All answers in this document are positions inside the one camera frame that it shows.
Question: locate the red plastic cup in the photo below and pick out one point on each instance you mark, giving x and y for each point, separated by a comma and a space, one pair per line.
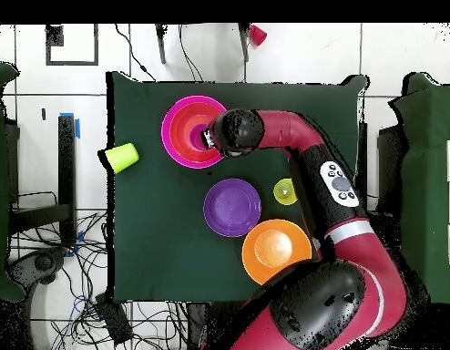
258, 35

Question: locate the black metal stand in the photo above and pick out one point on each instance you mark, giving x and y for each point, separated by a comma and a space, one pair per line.
362, 164
66, 164

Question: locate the blue tape strip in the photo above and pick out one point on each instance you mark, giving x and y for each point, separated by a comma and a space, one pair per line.
77, 127

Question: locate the black power strip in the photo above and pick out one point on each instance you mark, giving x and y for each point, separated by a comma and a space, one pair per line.
114, 321

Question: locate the lime green plastic cup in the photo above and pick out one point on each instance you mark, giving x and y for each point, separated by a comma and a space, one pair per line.
121, 156

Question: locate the large orange plastic bowl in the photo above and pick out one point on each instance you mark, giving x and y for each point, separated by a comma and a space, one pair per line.
261, 255

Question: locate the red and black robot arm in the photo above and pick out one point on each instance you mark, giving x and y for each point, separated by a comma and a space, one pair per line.
308, 135

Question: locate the purple plastic bowl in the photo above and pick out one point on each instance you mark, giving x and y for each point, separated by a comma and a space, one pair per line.
232, 207

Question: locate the black tripod leg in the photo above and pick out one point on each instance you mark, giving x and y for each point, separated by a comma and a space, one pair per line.
244, 43
161, 43

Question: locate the black square floor frame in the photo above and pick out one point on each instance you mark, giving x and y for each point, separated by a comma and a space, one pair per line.
72, 63

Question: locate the purple plastic cup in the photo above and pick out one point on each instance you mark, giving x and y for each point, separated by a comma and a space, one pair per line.
196, 140

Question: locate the large pink plastic bowl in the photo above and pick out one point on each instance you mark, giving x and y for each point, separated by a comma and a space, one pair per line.
166, 135

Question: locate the red plastic bowl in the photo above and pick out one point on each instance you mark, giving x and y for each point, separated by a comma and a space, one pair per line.
181, 131

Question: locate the yellow plastic cup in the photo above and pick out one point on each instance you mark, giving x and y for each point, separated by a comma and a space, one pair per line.
283, 191

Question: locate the dark green table cloth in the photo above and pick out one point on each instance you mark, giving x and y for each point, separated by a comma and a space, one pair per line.
174, 262

